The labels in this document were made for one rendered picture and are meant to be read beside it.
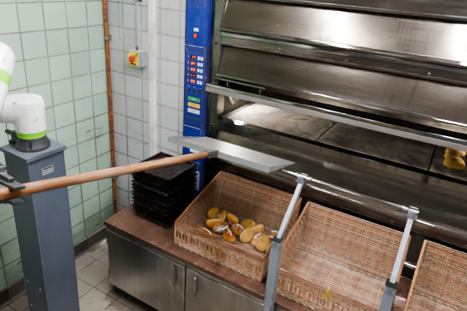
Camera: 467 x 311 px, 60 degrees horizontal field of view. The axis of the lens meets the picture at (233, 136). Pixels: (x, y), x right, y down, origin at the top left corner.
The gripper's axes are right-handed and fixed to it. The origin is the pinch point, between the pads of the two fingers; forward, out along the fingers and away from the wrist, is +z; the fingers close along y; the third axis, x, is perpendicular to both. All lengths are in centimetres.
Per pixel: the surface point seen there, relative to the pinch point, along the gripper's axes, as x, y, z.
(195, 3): -133, -70, -47
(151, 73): -147, -26, -80
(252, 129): -152, -7, -6
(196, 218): -138, 52, -24
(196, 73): -143, -32, -45
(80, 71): -127, -17, -121
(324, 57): -140, -53, 29
